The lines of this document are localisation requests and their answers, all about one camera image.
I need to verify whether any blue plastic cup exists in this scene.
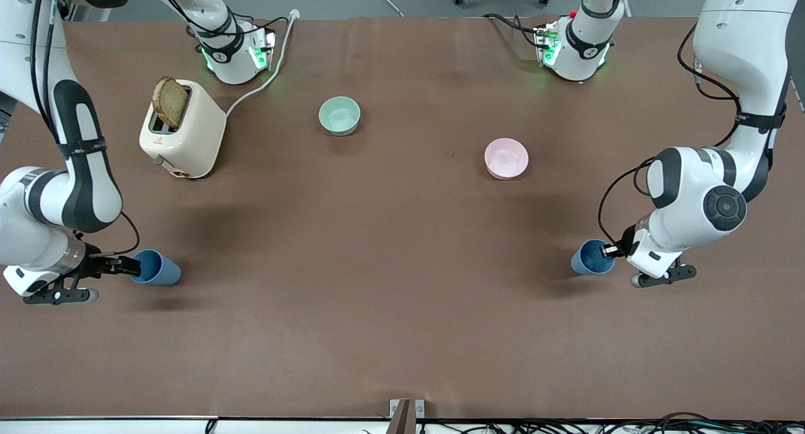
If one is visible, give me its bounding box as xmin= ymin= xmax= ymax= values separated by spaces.
xmin=570 ymin=239 xmax=618 ymax=276
xmin=131 ymin=249 xmax=182 ymax=287

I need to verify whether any pink bowl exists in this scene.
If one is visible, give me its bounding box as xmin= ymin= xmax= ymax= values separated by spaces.
xmin=484 ymin=138 xmax=530 ymax=181

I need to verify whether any cream toaster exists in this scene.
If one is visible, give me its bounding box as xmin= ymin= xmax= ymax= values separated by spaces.
xmin=139 ymin=79 xmax=227 ymax=180

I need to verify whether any brown bread slice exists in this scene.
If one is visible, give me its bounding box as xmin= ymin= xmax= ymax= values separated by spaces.
xmin=153 ymin=76 xmax=190 ymax=131

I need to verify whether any mint green bowl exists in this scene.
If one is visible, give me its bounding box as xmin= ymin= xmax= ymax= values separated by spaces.
xmin=318 ymin=96 xmax=362 ymax=136

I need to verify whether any black left base cable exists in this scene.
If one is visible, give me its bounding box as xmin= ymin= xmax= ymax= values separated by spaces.
xmin=483 ymin=13 xmax=543 ymax=48

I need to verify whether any white toaster power cable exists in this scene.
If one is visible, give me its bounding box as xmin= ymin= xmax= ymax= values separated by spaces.
xmin=225 ymin=9 xmax=301 ymax=118

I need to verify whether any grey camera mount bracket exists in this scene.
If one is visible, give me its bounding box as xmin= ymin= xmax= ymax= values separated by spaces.
xmin=389 ymin=399 xmax=426 ymax=434

